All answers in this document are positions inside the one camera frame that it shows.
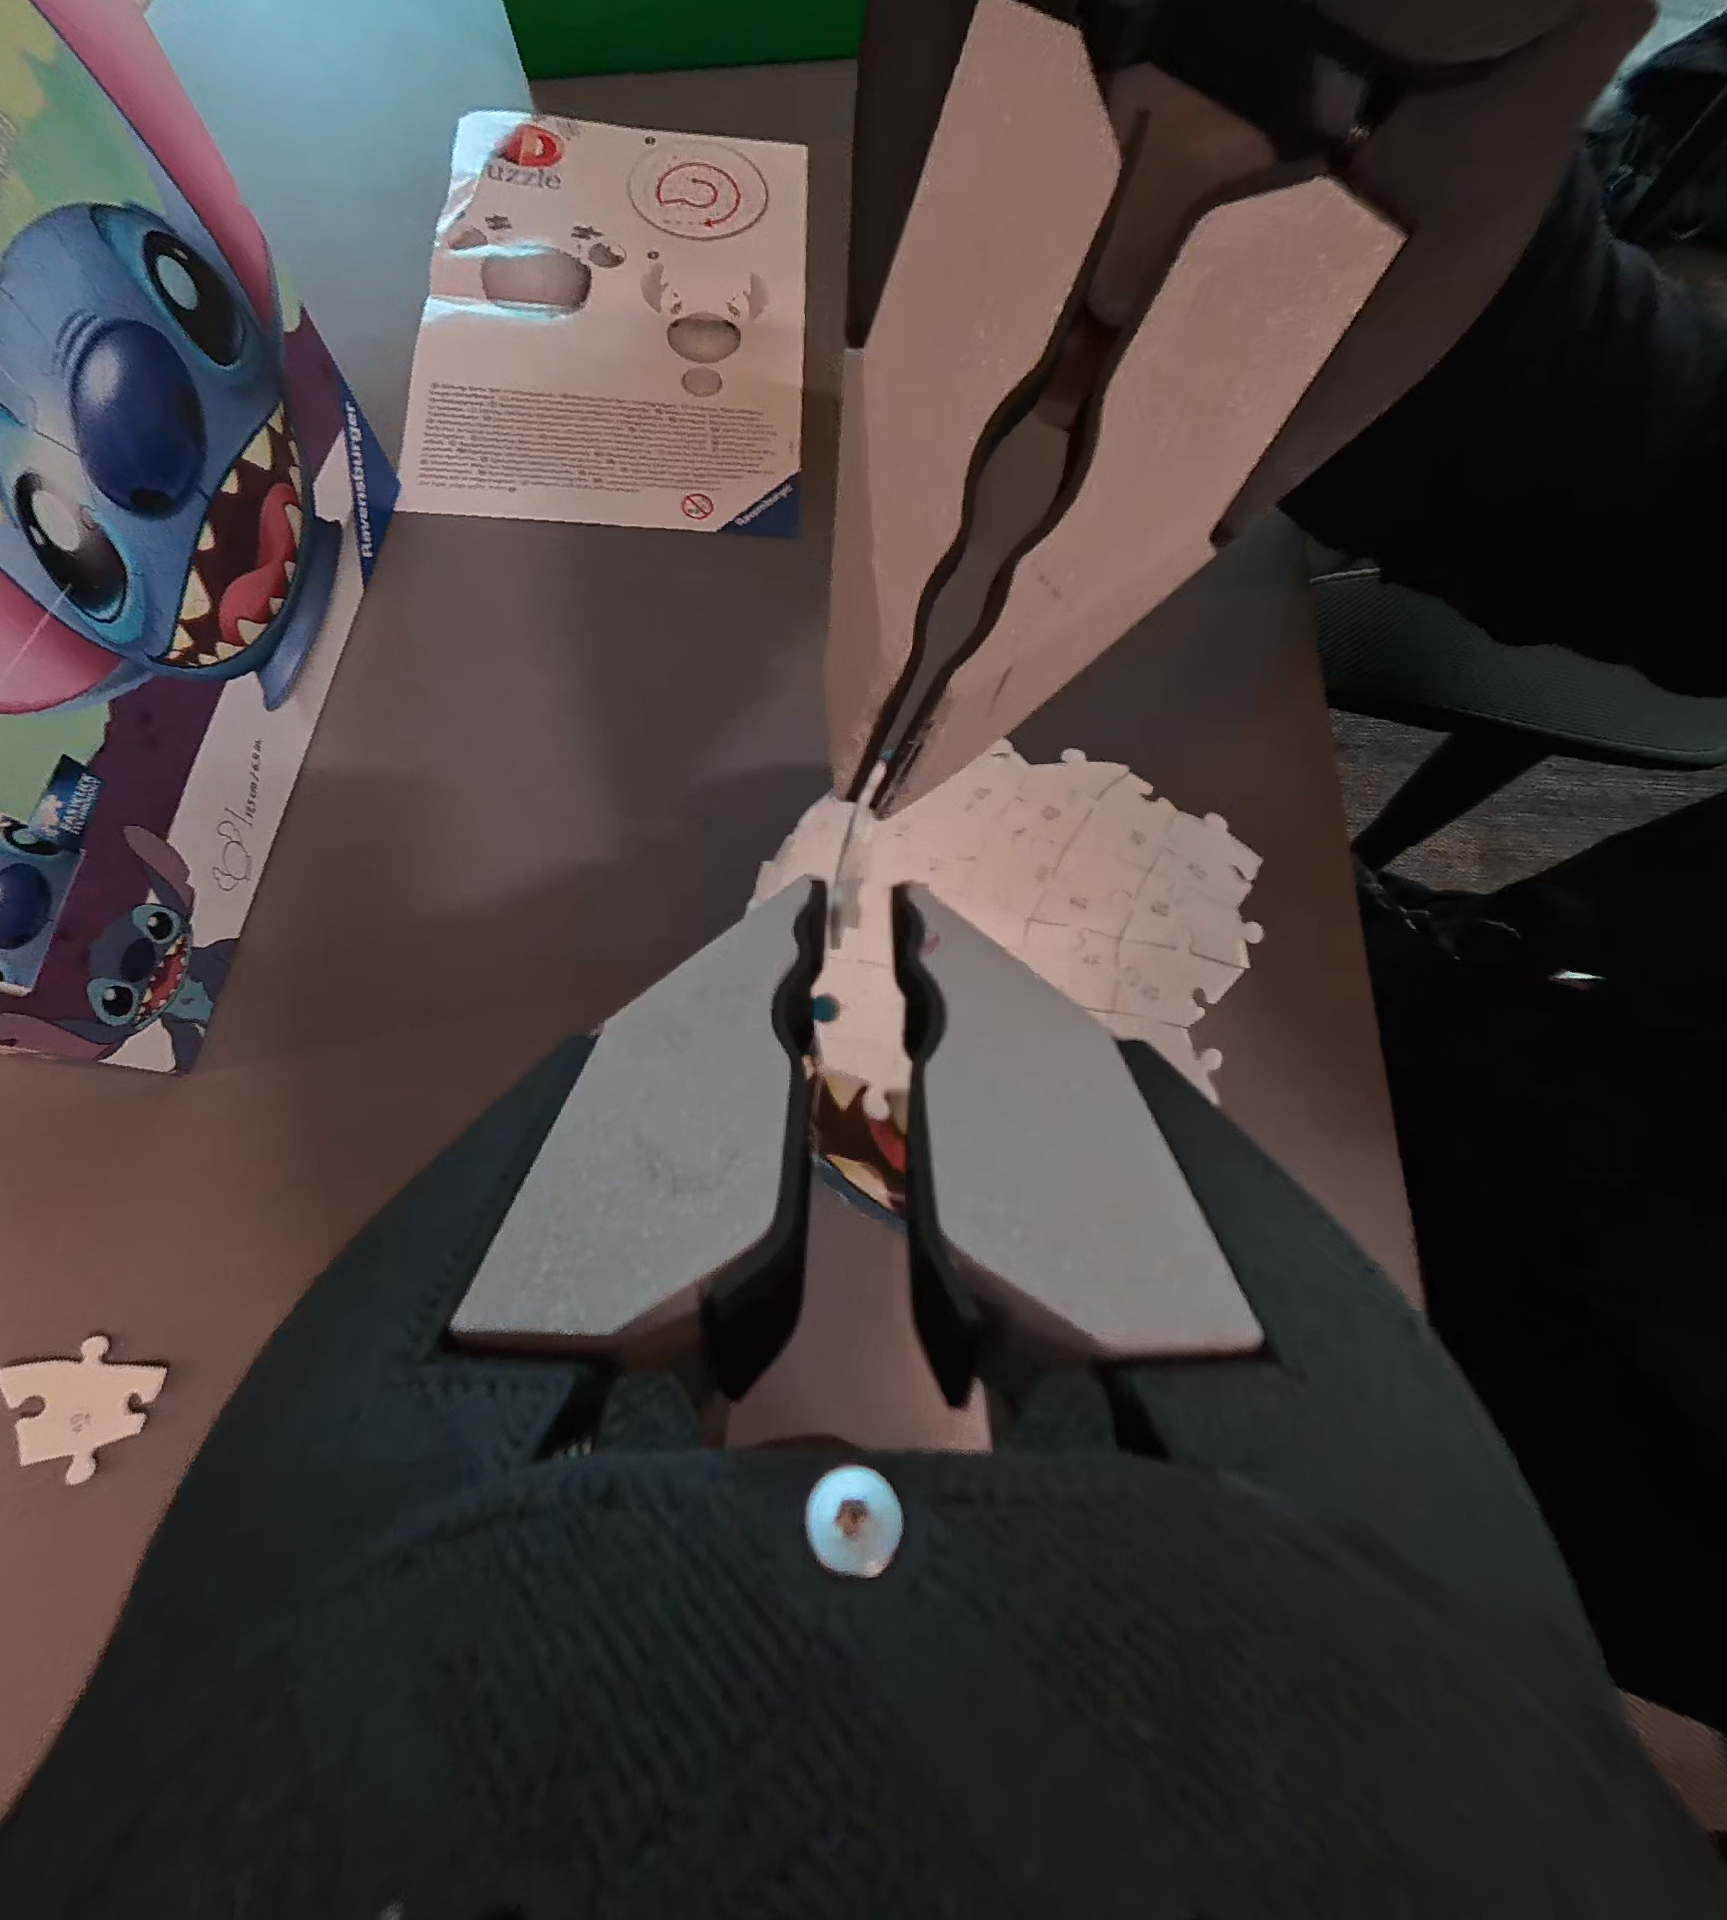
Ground person's right forearm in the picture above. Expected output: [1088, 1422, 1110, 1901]
[1283, 150, 1727, 722]

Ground black office chair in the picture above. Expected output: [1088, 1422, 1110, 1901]
[1314, 570, 1727, 872]

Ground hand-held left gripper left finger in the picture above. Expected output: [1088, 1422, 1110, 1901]
[448, 877, 827, 1403]

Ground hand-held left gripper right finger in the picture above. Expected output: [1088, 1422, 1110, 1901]
[891, 882, 1270, 1408]

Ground white instruction leaflet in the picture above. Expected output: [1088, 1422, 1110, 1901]
[398, 109, 812, 538]

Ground person's dark clothing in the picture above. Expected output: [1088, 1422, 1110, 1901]
[1359, 720, 1727, 1848]

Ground green plastic bin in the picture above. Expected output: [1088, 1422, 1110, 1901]
[504, 0, 866, 81]

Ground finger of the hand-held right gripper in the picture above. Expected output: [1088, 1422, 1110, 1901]
[876, 162, 1416, 814]
[822, 0, 1123, 799]

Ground cartoon printed puzzle box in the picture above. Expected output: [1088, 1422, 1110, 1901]
[0, 0, 403, 1077]

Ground group of white puzzle pieces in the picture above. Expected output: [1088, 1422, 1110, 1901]
[0, 1333, 171, 1488]

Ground blue puzzle ball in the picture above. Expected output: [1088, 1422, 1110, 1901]
[743, 739, 1273, 1235]

